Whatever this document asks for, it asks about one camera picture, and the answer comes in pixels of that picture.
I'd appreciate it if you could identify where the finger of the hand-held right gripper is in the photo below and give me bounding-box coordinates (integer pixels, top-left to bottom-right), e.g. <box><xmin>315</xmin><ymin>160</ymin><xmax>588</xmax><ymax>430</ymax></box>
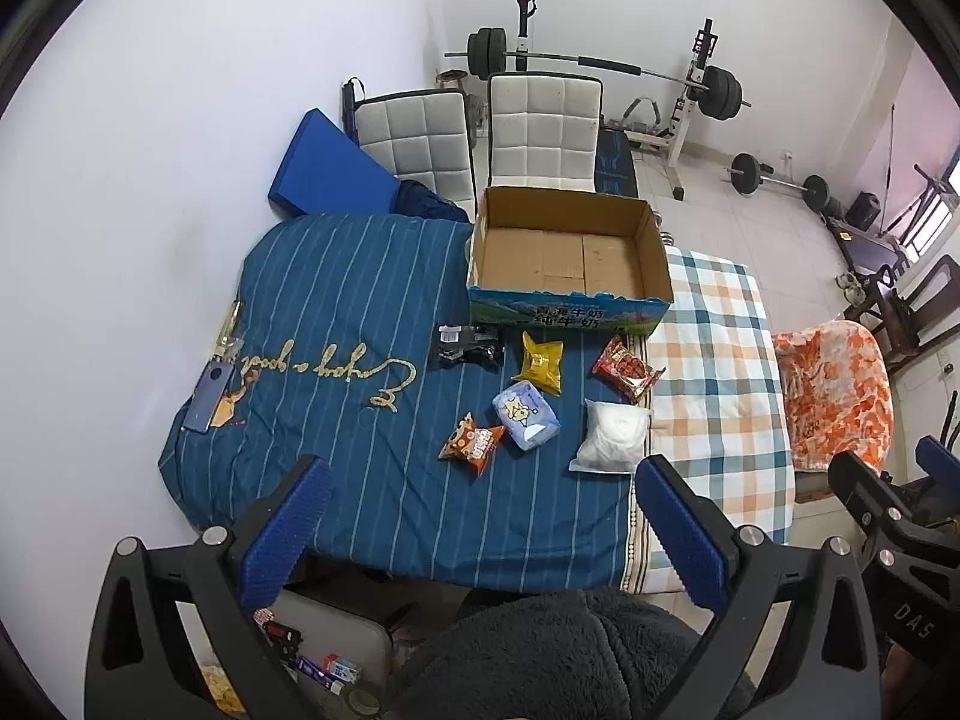
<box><xmin>916</xmin><ymin>435</ymin><xmax>960</xmax><ymax>526</ymax></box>
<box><xmin>827</xmin><ymin>450</ymin><xmax>912</xmax><ymax>563</ymax></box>

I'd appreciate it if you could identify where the yellow snack bag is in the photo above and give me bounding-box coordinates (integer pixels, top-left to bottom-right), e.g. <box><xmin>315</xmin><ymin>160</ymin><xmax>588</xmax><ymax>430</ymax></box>
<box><xmin>196</xmin><ymin>660</ymin><xmax>248</xmax><ymax>717</ymax></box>

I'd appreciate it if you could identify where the blue foam cushion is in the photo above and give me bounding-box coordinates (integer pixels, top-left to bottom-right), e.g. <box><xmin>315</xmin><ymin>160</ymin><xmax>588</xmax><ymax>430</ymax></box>
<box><xmin>268</xmin><ymin>109</ymin><xmax>402</xmax><ymax>218</ymax></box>

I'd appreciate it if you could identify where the grey plastic case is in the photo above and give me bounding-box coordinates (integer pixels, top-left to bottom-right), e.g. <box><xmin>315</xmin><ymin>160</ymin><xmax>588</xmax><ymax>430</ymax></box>
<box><xmin>255</xmin><ymin>589</ymin><xmax>395</xmax><ymax>720</ymax></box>

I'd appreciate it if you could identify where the long barbell with black plates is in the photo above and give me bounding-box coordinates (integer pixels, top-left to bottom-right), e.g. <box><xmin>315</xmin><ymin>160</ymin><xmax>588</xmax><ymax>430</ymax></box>
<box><xmin>444</xmin><ymin>28</ymin><xmax>753</xmax><ymax>121</ymax></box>

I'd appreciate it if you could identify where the blue striped duvet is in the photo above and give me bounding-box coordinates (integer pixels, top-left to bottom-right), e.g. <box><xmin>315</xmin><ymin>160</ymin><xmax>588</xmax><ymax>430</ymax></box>
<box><xmin>157</xmin><ymin>211</ymin><xmax>653</xmax><ymax>593</ymax></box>

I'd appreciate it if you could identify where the window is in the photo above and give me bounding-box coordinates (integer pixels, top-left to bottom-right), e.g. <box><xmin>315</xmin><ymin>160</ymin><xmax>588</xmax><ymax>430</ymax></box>
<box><xmin>896</xmin><ymin>154</ymin><xmax>960</xmax><ymax>267</ymax></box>

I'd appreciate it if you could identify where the plaid bed sheet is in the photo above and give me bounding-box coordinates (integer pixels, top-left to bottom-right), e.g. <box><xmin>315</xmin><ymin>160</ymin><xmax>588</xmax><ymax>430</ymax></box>
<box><xmin>622</xmin><ymin>244</ymin><xmax>796</xmax><ymax>601</ymax></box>

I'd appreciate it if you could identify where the red snack packet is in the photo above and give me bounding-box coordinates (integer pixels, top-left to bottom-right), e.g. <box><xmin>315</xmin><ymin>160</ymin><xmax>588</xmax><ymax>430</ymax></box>
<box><xmin>591</xmin><ymin>335</ymin><xmax>667</xmax><ymax>402</ymax></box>

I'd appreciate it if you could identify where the white plastic bag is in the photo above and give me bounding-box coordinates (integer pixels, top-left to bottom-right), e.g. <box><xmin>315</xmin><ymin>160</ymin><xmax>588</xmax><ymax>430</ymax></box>
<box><xmin>568</xmin><ymin>399</ymin><xmax>655</xmax><ymax>475</ymax></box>

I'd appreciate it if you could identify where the white padded chair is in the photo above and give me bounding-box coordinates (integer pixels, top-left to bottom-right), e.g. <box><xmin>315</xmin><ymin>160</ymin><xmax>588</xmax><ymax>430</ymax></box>
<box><xmin>352</xmin><ymin>88</ymin><xmax>477</xmax><ymax>218</ymax></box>
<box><xmin>486</xmin><ymin>72</ymin><xmax>605</xmax><ymax>196</ymax></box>

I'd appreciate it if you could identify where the black snack packet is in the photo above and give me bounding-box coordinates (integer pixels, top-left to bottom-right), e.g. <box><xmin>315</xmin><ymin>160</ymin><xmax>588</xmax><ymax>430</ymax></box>
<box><xmin>429</xmin><ymin>322</ymin><xmax>502</xmax><ymax>370</ymax></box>

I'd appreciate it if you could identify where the dark blue cloth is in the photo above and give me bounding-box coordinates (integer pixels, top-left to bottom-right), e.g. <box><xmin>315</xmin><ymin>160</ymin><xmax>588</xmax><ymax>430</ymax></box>
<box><xmin>394</xmin><ymin>180</ymin><xmax>473</xmax><ymax>224</ymax></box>

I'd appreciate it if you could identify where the person's dark fleece clothing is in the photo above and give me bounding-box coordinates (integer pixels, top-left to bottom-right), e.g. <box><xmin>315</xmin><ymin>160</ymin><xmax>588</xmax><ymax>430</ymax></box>
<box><xmin>394</xmin><ymin>589</ymin><xmax>751</xmax><ymax>720</ymax></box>

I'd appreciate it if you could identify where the light blue tissue pack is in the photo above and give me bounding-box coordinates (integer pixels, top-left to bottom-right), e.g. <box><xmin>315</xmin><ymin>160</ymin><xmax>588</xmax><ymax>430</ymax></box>
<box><xmin>491</xmin><ymin>381</ymin><xmax>562</xmax><ymax>452</ymax></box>

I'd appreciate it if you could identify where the cardboard box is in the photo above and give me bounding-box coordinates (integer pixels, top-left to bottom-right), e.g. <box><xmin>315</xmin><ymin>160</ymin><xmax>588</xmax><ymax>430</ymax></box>
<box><xmin>466</xmin><ymin>186</ymin><xmax>674</xmax><ymax>335</ymax></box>

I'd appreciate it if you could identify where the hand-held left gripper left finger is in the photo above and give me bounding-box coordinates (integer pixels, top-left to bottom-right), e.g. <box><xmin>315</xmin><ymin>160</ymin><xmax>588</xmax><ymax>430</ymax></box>
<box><xmin>84</xmin><ymin>454</ymin><xmax>335</xmax><ymax>720</ymax></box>

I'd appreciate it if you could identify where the small red white box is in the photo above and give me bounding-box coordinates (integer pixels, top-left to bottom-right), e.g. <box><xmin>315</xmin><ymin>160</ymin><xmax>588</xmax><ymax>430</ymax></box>
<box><xmin>296</xmin><ymin>652</ymin><xmax>361</xmax><ymax>691</ymax></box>

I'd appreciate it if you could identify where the short barbell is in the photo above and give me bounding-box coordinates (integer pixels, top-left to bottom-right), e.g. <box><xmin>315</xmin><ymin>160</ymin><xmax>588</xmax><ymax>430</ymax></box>
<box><xmin>726</xmin><ymin>154</ymin><xmax>830</xmax><ymax>211</ymax></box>

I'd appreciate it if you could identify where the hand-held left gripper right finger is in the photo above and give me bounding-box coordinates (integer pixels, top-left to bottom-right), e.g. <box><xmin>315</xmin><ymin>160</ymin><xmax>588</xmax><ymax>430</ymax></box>
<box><xmin>636</xmin><ymin>454</ymin><xmax>884</xmax><ymax>720</ymax></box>

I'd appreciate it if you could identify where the blue smartphone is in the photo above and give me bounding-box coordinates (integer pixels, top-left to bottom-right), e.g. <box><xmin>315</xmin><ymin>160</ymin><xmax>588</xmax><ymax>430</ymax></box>
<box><xmin>184</xmin><ymin>361</ymin><xmax>230</xmax><ymax>434</ymax></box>

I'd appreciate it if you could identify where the orange snack packet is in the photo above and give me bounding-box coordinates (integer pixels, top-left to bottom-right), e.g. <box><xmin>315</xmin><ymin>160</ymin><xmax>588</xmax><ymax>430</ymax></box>
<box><xmin>438</xmin><ymin>412</ymin><xmax>507</xmax><ymax>475</ymax></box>

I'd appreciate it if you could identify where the black handle frame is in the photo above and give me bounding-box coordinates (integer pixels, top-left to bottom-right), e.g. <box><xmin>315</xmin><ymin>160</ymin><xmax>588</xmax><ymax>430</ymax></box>
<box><xmin>341</xmin><ymin>79</ymin><xmax>368</xmax><ymax>136</ymax></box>

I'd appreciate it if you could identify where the orange floral blanket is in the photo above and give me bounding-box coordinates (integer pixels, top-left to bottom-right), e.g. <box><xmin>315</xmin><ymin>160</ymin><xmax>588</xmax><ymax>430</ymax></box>
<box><xmin>771</xmin><ymin>321</ymin><xmax>897</xmax><ymax>477</ymax></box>

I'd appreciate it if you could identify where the dark wooden chair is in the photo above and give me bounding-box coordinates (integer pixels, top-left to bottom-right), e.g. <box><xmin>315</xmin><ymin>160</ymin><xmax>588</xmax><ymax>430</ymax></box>
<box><xmin>844</xmin><ymin>255</ymin><xmax>960</xmax><ymax>368</ymax></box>

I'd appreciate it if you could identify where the yellow snack packet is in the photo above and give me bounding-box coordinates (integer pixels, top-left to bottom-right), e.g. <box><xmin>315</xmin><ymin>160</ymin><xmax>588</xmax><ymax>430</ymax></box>
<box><xmin>511</xmin><ymin>330</ymin><xmax>565</xmax><ymax>397</ymax></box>

